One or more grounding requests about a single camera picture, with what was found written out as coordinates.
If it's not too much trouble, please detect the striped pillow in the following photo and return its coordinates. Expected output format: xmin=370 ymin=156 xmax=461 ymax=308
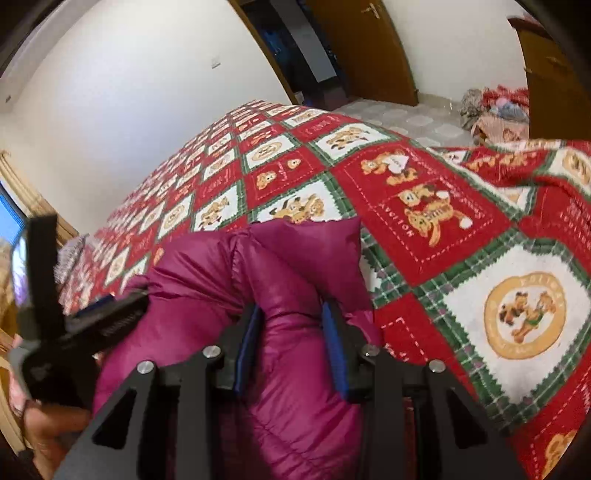
xmin=56 ymin=234 xmax=89 ymax=283

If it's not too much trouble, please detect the magenta down jacket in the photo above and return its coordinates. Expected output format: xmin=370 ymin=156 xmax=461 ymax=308
xmin=92 ymin=217 xmax=384 ymax=480

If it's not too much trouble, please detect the wooden door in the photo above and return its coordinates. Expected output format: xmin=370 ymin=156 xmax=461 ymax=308
xmin=305 ymin=0 xmax=419 ymax=108

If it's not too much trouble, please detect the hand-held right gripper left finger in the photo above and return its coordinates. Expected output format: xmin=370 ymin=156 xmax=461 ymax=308
xmin=55 ymin=304 xmax=265 ymax=480

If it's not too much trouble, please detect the window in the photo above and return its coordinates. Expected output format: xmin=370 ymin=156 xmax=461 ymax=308
xmin=0 ymin=182 xmax=26 ymax=247

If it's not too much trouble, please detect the person's left hand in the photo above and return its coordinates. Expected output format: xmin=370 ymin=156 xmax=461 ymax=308
xmin=21 ymin=401 xmax=93 ymax=468

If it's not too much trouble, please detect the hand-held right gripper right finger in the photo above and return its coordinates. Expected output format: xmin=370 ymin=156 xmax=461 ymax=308
xmin=322 ymin=300 xmax=527 ymax=480

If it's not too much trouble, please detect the pile of clothes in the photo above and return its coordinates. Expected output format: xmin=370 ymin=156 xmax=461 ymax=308
xmin=459 ymin=85 xmax=532 ymax=142

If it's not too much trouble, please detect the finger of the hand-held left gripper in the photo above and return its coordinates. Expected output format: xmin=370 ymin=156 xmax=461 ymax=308
xmin=65 ymin=292 xmax=151 ymax=355

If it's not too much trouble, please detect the red printed bear blanket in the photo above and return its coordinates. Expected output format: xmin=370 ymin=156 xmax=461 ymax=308
xmin=58 ymin=99 xmax=591 ymax=480

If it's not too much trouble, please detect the beige patterned curtain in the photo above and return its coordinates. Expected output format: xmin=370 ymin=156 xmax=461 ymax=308
xmin=0 ymin=150 xmax=80 ymax=241

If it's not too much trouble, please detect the wooden door frame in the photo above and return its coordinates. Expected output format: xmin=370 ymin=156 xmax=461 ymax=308
xmin=228 ymin=0 xmax=302 ymax=106

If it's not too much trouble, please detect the wooden cabinet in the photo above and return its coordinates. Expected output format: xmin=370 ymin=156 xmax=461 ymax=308
xmin=508 ymin=16 xmax=591 ymax=141

